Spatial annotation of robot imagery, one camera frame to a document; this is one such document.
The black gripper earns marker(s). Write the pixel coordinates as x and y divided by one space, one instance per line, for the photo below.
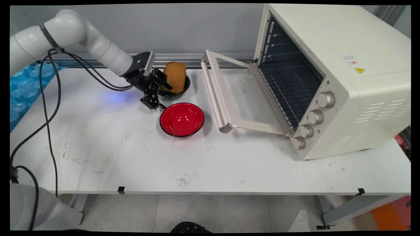
141 82

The cream glass oven door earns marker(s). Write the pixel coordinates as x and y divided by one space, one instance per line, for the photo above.
216 95

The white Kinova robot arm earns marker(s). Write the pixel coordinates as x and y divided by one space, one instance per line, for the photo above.
65 29

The dark green bowl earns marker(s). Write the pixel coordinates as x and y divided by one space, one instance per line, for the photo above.
180 92

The brown toast slice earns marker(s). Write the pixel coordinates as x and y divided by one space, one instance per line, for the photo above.
177 73

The red bowl with black rim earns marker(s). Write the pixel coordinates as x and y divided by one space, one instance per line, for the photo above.
182 119

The black tape marker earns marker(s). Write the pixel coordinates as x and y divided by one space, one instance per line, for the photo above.
361 191
121 189

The blue bubble wrap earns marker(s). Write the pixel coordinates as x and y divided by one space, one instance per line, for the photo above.
26 88

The grey table leg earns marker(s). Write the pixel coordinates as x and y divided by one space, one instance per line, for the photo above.
354 208
78 203

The black round floor object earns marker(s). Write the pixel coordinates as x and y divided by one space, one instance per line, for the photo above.
190 227

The small silver oven knob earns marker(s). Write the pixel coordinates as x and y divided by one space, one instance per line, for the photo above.
299 143

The large silver oven knob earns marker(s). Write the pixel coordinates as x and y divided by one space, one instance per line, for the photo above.
326 99

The white label sticker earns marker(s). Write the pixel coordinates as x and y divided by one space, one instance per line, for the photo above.
349 60

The yellow warning sticker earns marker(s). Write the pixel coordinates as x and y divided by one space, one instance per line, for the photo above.
359 70

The cream toaster oven body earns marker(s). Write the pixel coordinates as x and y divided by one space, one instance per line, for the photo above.
361 108

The red packaged item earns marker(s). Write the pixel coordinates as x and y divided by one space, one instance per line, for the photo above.
403 144

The orange box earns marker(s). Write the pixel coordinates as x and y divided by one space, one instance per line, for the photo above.
392 214

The aluminium profile rail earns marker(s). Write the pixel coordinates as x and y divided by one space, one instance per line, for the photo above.
183 59

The grey robot pedestal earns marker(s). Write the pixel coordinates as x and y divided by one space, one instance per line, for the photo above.
46 209

